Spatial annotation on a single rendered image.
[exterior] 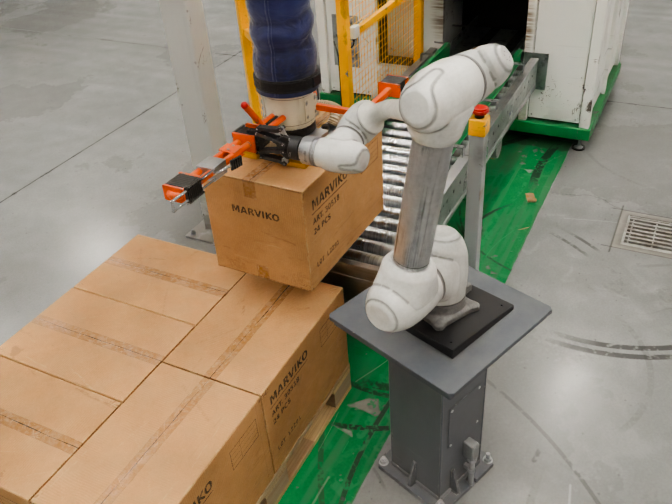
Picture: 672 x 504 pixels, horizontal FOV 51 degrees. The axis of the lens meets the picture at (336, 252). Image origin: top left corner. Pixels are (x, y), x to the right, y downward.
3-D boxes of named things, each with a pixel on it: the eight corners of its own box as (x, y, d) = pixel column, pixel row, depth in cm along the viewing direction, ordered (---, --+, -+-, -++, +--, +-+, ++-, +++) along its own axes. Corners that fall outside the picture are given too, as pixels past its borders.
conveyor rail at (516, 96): (528, 86, 442) (530, 57, 431) (536, 87, 440) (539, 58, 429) (379, 307, 277) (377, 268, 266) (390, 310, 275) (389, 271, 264)
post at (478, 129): (463, 306, 336) (473, 112, 278) (477, 310, 334) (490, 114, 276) (459, 315, 332) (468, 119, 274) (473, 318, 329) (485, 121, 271)
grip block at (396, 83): (387, 86, 262) (387, 73, 259) (409, 89, 259) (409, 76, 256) (378, 95, 256) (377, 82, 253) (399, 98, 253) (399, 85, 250)
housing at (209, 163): (210, 168, 217) (208, 155, 215) (229, 172, 215) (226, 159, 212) (197, 178, 213) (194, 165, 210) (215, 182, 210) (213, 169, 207)
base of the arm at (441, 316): (490, 303, 219) (491, 288, 216) (438, 332, 208) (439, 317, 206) (449, 278, 232) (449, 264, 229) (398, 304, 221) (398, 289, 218)
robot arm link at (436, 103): (441, 314, 206) (398, 354, 192) (395, 289, 213) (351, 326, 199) (499, 64, 159) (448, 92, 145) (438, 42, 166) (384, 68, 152)
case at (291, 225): (299, 190, 304) (290, 102, 281) (383, 208, 287) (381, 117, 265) (218, 265, 261) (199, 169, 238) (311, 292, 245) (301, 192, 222)
